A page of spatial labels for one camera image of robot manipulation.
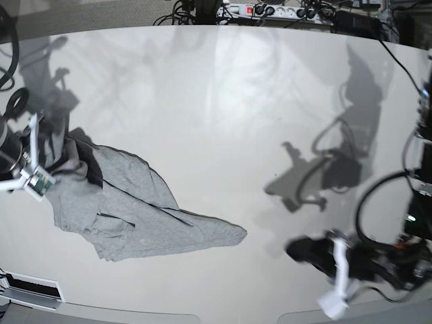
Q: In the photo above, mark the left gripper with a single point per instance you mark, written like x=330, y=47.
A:
x=365, y=262

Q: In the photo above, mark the grey t-shirt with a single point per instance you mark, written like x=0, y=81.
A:
x=123, y=207

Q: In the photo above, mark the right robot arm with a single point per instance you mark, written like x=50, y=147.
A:
x=11, y=146

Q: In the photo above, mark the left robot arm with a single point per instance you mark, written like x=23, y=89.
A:
x=367, y=170

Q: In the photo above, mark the black power adapter brick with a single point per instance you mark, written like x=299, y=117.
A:
x=357, y=25

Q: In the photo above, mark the white power strip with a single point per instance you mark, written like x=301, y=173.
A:
x=314, y=13

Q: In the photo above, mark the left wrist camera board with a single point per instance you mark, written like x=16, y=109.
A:
x=333, y=304

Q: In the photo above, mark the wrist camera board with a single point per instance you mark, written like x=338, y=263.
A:
x=333, y=304
x=38, y=184

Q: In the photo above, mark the table cable grommet slot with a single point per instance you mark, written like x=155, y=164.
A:
x=31, y=291

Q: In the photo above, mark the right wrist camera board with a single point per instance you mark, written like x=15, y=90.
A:
x=38, y=184

